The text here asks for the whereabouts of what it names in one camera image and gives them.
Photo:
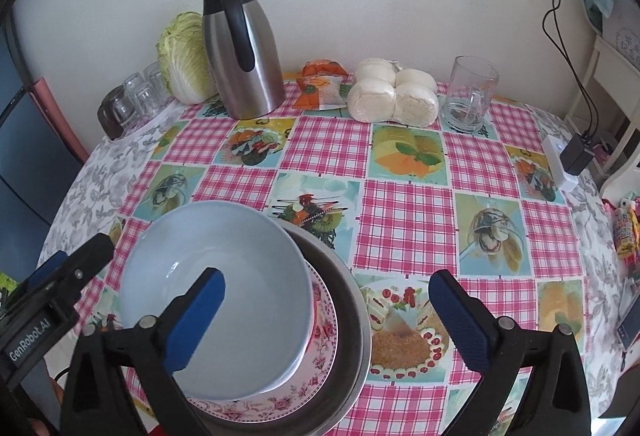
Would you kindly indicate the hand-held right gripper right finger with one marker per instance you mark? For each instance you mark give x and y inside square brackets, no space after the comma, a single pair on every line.
[457,321]

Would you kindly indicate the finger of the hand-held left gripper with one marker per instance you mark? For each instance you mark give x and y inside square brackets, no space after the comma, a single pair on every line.
[85,266]
[47,268]

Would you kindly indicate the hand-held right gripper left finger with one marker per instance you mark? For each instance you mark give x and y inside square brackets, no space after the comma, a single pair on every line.
[197,321]

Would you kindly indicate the white round bowl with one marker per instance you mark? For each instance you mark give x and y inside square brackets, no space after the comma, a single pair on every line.
[240,256]

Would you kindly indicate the floral oval plate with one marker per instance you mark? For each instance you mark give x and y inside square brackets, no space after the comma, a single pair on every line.
[324,331]

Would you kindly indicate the green box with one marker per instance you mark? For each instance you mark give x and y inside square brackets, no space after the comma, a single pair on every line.
[9,288]

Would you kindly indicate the pink checked tablecloth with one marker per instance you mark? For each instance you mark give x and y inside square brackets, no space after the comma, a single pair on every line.
[410,216]

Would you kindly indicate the dark blue panel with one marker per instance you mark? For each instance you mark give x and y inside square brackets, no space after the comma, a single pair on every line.
[30,141]

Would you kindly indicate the pink board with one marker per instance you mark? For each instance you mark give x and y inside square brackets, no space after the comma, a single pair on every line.
[62,121]

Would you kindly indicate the black phone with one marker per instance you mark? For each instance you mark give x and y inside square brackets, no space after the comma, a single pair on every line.
[631,323]

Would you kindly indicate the white power strip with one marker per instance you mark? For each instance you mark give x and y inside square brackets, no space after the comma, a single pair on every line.
[560,171]

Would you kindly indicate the colourful candy packet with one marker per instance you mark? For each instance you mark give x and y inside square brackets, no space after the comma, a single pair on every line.
[627,231]

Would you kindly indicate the black charger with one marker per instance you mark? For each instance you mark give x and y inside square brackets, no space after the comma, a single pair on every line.
[577,156]

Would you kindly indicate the white plastic chair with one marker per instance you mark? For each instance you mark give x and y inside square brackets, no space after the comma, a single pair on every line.
[622,181]

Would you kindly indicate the clear glass mug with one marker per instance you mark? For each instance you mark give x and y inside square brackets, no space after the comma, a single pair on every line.
[470,101]

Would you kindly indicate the napa cabbage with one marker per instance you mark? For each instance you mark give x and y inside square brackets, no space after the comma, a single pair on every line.
[182,61]

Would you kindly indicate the packaged white steamed buns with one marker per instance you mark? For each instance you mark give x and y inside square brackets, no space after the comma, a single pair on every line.
[392,93]

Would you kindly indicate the steel thermos jug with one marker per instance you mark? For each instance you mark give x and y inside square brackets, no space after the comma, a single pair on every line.
[250,81]

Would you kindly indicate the orange snack packet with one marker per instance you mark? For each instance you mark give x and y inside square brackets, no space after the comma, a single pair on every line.
[325,68]
[320,93]

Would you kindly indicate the cream wooden chair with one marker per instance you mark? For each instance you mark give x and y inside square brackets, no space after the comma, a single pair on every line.
[607,81]

